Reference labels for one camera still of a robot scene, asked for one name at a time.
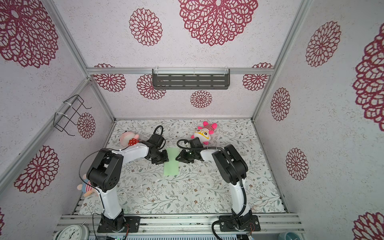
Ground black wire wall rack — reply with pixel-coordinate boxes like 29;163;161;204
53;95;92;137

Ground teal cup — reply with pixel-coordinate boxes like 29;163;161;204
278;232;302;240

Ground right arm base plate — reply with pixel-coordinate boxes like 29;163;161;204
219;214;261;232

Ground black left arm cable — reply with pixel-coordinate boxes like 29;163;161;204
78;125;164;240

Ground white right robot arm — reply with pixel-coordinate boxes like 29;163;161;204
176;145;253;225

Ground grey wall shelf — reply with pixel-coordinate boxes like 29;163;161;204
152;69;231;90

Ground pink plush red dotted dress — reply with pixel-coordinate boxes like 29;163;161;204
119;131;140;148

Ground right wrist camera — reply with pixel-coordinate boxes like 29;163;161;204
189;138;204;150

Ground light green paper sheet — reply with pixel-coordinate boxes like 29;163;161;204
164;148;180;177

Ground striped hat doll plush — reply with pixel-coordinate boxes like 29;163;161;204
77;174;97;198

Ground white pink owl plush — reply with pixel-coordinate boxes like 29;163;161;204
191;121;218;145

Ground white analog clock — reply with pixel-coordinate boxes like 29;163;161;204
53;222;89;240

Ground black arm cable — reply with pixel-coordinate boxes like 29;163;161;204
78;125;164;240
176;138;251;240

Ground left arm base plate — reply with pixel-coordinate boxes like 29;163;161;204
97;215;141;233

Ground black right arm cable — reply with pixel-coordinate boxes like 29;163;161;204
176;138;251;240

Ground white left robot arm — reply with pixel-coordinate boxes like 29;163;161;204
87;143;169;220

